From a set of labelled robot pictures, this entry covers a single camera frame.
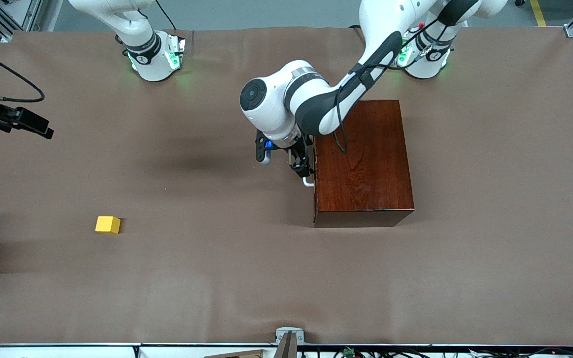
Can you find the thin black base cable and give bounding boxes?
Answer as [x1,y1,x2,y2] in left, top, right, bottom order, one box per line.
[154,0,174,31]

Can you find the dark brown wooden cabinet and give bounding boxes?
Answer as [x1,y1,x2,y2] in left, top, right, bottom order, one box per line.
[313,100,415,228]

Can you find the yellow block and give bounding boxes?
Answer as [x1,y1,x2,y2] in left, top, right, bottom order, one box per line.
[95,215,122,235]

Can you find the brown table cover sheet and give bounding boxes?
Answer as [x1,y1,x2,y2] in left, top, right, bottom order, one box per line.
[0,26,573,346]

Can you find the light wooden board piece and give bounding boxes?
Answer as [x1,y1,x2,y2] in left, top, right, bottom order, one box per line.
[204,350,265,358]

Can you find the grey metal camera bracket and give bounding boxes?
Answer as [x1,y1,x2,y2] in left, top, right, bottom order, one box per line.
[275,327,304,358]

